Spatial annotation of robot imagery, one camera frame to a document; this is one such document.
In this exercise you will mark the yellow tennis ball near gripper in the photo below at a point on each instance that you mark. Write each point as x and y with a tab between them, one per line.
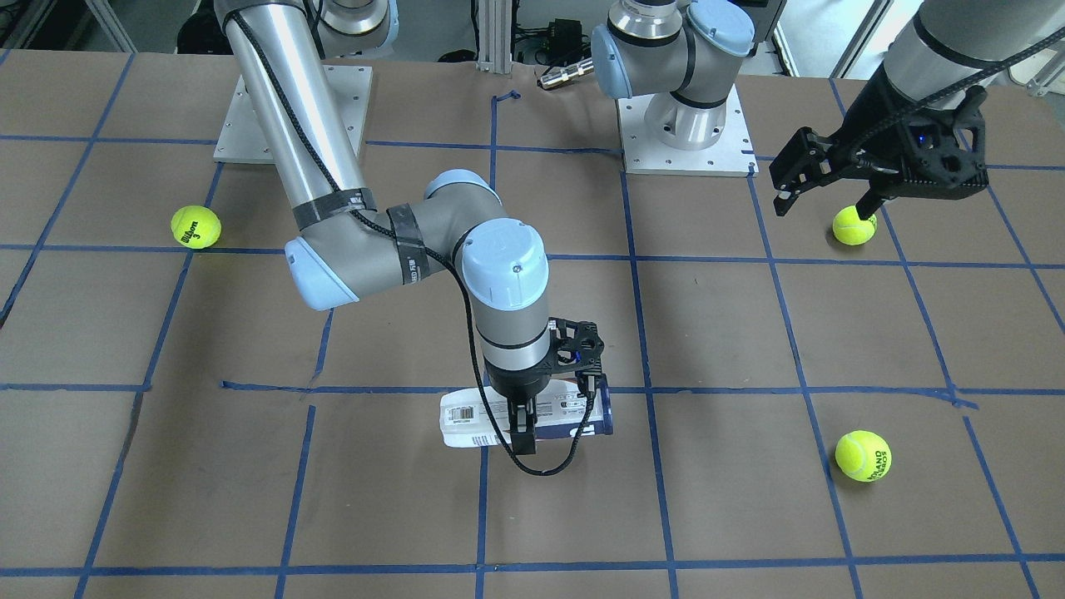
847	227

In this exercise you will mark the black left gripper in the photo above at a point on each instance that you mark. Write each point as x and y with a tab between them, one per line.
880	131

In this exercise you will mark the silver metal cylinder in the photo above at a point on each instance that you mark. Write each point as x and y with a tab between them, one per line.
555	77

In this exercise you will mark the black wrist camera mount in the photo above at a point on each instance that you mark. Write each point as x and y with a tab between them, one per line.
576	347

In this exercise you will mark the Roland Garros yellow tennis ball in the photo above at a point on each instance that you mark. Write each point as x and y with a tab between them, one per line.
863	456

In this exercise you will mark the aluminium frame post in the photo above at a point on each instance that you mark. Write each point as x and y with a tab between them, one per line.
494	21

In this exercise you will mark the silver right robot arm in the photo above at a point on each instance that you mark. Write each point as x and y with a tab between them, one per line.
356	240

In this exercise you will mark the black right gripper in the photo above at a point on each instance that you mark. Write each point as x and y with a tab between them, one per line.
517	386

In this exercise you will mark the white blue tennis ball can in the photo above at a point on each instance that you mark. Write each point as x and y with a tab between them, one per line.
560	406

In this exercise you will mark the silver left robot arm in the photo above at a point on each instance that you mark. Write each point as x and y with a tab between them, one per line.
694	49

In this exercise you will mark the Wilson yellow tennis ball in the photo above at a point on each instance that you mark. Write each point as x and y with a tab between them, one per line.
196	227

